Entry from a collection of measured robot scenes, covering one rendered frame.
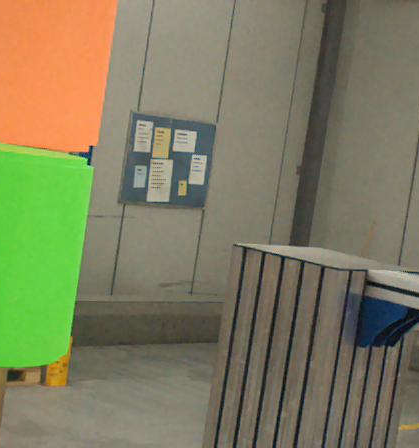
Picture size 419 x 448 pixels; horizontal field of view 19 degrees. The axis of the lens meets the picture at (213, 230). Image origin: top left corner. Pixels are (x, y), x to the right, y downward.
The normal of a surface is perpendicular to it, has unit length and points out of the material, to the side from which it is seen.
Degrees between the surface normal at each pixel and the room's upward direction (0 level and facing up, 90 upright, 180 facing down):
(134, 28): 90
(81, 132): 90
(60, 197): 90
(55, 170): 90
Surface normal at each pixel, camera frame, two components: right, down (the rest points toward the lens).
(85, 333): 0.70, 0.16
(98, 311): 0.55, -0.68
